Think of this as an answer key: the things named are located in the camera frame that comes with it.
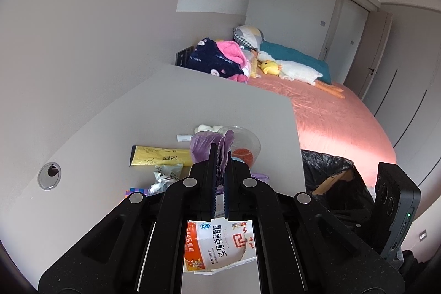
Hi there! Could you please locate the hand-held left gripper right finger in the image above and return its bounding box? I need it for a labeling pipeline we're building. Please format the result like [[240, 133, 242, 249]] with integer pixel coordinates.
[[224, 138, 406, 294]]

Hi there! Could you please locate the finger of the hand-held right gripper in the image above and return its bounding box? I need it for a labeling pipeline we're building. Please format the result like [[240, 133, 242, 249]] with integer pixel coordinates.
[[331, 206, 376, 233]]

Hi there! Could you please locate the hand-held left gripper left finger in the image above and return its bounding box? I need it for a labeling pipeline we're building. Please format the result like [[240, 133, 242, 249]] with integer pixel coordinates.
[[38, 142, 221, 294]]

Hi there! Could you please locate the cardboard box bin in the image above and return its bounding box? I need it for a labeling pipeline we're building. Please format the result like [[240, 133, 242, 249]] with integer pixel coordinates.
[[312, 168, 355, 197]]

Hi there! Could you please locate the white orange medicine box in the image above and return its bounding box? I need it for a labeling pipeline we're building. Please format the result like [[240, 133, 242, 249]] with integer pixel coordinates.
[[182, 220, 257, 276]]

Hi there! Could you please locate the silver wrapper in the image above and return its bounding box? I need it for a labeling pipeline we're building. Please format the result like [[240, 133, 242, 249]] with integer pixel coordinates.
[[148, 164, 184, 195]]

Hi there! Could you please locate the purple plastic bag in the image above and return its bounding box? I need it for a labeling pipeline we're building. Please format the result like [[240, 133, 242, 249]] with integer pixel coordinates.
[[190, 130, 235, 177]]

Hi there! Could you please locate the clear plastic cup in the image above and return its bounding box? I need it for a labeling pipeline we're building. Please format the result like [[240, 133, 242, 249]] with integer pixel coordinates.
[[220, 125, 262, 175]]

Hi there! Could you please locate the black trash bag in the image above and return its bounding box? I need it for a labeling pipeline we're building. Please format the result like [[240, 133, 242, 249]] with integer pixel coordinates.
[[300, 149, 378, 233]]

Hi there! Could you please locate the yellow packet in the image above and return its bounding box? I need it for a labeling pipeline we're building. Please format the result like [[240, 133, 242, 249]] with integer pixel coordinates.
[[129, 145, 193, 168]]

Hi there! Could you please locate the white tissue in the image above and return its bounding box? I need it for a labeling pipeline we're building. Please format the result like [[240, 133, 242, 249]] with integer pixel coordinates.
[[195, 123, 228, 135]]

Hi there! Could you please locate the orange round object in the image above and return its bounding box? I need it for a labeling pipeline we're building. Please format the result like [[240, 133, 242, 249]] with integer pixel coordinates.
[[232, 148, 254, 162]]

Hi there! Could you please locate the purple toy strip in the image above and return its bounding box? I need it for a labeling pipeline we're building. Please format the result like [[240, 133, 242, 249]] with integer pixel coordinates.
[[125, 187, 151, 197]]

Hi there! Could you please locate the bed with pink sheet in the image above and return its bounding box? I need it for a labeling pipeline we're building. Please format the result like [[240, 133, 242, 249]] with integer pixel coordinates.
[[247, 76, 397, 188]]

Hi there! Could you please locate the white desk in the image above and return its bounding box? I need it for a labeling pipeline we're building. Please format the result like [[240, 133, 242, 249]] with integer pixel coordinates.
[[0, 64, 307, 294]]

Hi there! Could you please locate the yellow duck plush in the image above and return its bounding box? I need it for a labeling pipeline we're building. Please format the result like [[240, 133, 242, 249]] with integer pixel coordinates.
[[260, 60, 282, 76]]

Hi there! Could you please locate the navy and pink clothes pile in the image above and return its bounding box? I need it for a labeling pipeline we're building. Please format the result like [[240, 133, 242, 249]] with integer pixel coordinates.
[[186, 37, 249, 82]]

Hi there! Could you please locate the black socket panel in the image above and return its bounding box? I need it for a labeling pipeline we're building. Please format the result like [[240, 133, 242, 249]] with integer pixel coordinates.
[[176, 46, 195, 67]]

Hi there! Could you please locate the white goose plush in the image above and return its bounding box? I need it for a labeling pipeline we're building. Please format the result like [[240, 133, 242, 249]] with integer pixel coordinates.
[[258, 50, 345, 98]]

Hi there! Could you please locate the white room door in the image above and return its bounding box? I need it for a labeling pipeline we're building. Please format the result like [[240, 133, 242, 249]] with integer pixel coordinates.
[[358, 10, 394, 102]]

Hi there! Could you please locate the pink fleece blanket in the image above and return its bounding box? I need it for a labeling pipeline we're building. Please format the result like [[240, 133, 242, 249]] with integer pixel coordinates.
[[215, 40, 253, 83]]

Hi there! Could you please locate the teal pillow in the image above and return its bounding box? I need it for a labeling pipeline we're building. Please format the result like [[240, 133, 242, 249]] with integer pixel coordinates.
[[258, 41, 332, 85]]

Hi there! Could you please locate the checked patchwork pillow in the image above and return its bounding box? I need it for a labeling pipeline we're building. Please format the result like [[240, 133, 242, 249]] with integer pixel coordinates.
[[233, 25, 267, 52]]

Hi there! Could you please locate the silver desk grommet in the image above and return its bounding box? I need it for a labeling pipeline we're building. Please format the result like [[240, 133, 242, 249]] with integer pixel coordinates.
[[37, 162, 63, 191]]

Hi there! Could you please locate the white wardrobe door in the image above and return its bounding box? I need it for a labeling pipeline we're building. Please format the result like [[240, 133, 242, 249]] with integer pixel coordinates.
[[319, 0, 371, 85]]

